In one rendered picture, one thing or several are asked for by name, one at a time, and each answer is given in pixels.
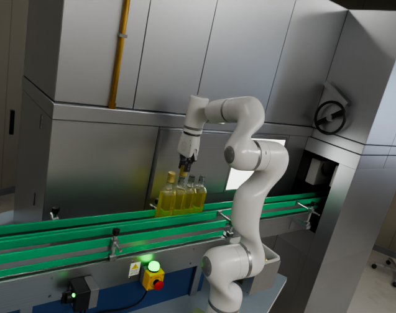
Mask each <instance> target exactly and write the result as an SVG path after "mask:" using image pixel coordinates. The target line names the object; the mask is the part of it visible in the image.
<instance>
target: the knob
mask: <svg viewBox="0 0 396 313"><path fill-rule="evenodd" d="M72 294H73V292H72V290H71V289H70V290H68V291H65V292H64V293H62V297H61V304H64V303H65V304H71V303H73V296H72Z"/></svg>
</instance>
